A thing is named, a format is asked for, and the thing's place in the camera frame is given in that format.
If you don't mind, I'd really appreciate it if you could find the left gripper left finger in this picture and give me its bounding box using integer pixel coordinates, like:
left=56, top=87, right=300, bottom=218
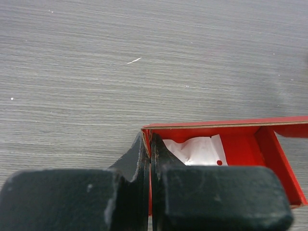
left=0, top=133, right=149, bottom=231

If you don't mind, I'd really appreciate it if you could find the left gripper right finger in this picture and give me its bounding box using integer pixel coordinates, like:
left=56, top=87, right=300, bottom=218
left=151, top=134, right=294, bottom=231

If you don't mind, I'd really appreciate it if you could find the red paper box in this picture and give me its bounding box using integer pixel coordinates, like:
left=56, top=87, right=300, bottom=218
left=141, top=116, right=308, bottom=208

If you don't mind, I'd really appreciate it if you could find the white paper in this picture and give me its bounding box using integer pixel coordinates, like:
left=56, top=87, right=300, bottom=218
left=163, top=135, right=228, bottom=166

